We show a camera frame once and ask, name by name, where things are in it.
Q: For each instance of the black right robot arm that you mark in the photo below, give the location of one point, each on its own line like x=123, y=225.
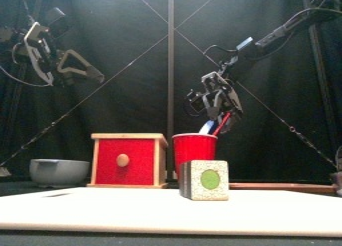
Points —
x=284, y=28

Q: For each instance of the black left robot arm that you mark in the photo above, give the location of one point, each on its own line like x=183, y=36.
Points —
x=60, y=8

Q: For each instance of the toy sushi roll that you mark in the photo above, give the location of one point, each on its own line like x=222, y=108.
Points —
x=207, y=180

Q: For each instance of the white cutting board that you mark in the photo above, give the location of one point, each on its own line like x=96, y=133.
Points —
x=133, y=210

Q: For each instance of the blue toy utensil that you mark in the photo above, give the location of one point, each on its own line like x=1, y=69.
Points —
x=207, y=128

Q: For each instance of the red plastic cup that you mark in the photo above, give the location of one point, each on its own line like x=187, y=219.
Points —
x=194, y=150

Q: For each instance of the wooden box with red drawer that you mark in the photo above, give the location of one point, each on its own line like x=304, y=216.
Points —
x=128, y=160

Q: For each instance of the brown wooden bar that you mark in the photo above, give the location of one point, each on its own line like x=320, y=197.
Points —
x=284, y=187

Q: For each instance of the grey bowl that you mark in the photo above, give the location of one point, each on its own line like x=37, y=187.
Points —
x=57, y=171

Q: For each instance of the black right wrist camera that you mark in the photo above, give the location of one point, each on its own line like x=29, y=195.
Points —
x=195, y=103

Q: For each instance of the vertical metal frame pole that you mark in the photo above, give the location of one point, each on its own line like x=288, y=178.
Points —
x=169, y=73

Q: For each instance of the dark frame post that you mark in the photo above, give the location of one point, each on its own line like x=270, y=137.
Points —
x=322, y=73

